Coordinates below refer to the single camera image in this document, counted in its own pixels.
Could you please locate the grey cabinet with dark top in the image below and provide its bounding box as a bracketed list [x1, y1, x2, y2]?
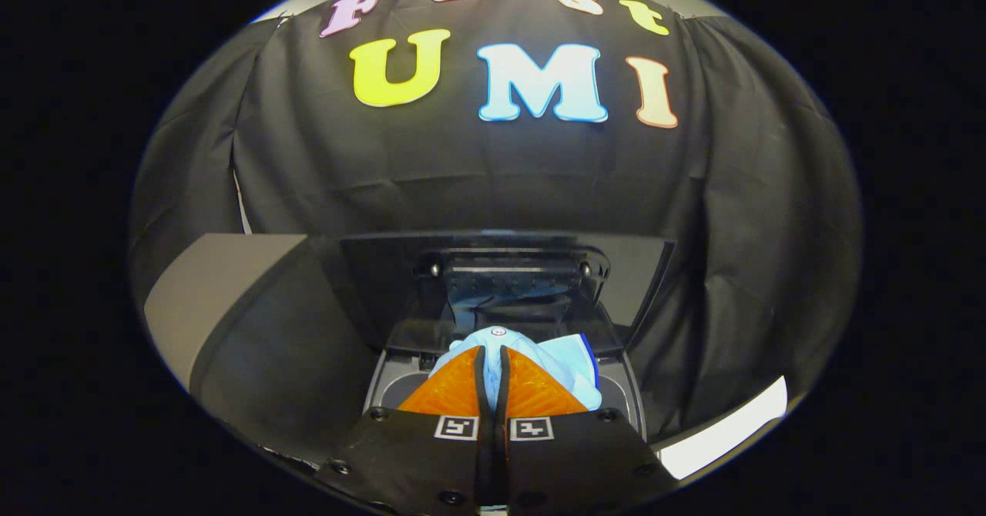
[144, 233, 380, 459]

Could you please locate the black backdrop cloth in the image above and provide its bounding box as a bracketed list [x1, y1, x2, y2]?
[129, 0, 864, 444]

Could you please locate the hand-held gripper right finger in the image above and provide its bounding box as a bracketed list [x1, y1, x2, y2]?
[496, 346, 680, 516]

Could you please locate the white paper sheet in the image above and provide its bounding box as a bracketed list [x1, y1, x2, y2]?
[659, 376, 790, 481]

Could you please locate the light blue polo shirt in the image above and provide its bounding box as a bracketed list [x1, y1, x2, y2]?
[430, 326, 603, 411]

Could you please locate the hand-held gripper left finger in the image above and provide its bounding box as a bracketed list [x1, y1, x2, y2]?
[314, 346, 495, 516]

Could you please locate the dark washing machine lid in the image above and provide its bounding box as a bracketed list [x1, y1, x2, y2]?
[339, 230, 679, 357]

